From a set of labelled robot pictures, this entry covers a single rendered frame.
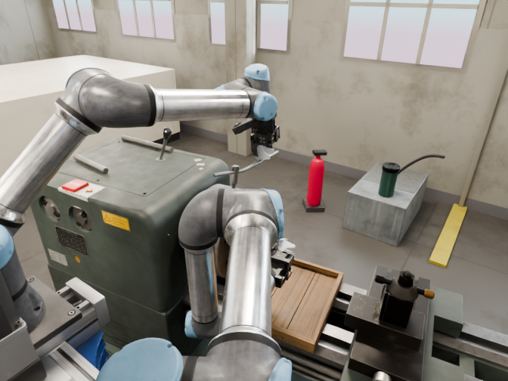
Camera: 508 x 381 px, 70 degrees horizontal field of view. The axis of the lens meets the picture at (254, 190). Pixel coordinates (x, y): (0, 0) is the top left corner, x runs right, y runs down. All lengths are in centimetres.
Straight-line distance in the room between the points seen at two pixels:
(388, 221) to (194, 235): 247
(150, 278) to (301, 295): 52
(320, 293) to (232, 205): 67
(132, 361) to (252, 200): 41
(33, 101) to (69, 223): 281
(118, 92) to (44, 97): 334
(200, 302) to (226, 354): 46
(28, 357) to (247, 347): 36
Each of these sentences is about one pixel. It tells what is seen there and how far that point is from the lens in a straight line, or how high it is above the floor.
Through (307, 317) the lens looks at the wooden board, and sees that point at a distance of 129.
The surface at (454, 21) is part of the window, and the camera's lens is 375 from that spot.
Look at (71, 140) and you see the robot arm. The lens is 96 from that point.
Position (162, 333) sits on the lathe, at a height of 76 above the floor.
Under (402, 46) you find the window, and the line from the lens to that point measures 384.
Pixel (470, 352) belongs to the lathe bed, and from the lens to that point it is 141.
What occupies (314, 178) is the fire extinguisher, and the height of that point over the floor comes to 35.
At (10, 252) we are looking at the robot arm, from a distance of 91.
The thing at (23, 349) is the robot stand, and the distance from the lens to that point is 71.
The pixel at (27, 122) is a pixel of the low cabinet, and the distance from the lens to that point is 414.
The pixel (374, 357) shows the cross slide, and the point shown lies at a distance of 112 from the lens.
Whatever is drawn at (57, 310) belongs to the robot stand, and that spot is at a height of 116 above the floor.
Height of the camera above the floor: 182
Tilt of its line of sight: 28 degrees down
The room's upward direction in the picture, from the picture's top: 1 degrees clockwise
